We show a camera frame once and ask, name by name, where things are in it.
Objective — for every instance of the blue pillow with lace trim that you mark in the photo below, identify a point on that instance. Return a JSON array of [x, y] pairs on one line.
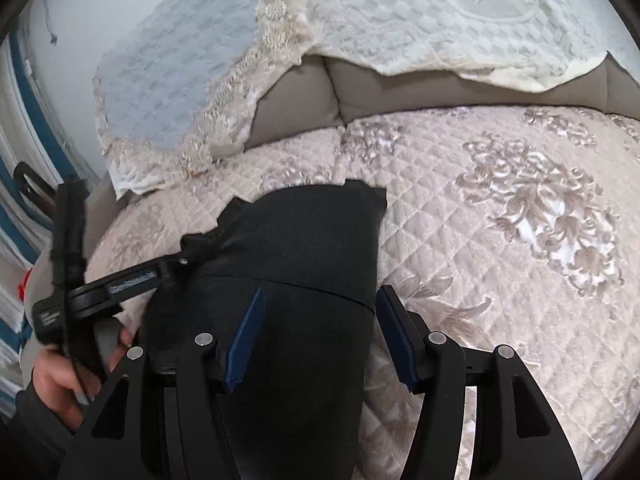
[[165, 85]]

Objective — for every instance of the small red object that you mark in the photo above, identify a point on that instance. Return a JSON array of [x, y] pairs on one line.
[[24, 285]]

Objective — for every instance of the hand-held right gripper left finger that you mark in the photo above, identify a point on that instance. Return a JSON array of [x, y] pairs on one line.
[[245, 340]]

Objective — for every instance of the black shirt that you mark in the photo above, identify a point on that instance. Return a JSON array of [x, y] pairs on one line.
[[300, 240]]

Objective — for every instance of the white textured cloth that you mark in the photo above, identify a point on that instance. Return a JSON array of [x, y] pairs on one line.
[[425, 15]]

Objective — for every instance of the beige sofa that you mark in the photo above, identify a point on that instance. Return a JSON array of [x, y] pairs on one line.
[[300, 100]]

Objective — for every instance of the dark wooden chair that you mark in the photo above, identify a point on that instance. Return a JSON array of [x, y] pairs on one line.
[[30, 177]]

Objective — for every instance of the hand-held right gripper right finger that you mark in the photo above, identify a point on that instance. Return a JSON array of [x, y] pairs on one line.
[[397, 340]]

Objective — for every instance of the person's left forearm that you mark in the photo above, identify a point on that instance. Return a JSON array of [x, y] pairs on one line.
[[35, 440]]

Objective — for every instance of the person's left hand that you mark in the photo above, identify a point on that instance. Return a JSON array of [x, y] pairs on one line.
[[55, 385]]

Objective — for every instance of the quilted floral bed cover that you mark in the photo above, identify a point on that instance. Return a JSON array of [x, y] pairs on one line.
[[500, 260]]

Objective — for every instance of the blue white striped cloth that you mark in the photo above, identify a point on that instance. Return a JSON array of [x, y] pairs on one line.
[[20, 240]]

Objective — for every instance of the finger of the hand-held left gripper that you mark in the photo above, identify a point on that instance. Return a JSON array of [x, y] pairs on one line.
[[135, 282]]

